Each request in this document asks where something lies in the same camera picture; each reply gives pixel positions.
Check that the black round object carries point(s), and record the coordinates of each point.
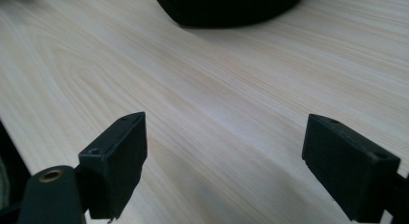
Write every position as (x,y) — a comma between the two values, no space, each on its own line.
(225,6)

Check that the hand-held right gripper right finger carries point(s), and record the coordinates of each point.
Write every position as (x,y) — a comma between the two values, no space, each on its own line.
(347,172)

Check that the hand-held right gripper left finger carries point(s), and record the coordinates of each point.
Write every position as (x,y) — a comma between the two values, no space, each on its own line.
(115,166)

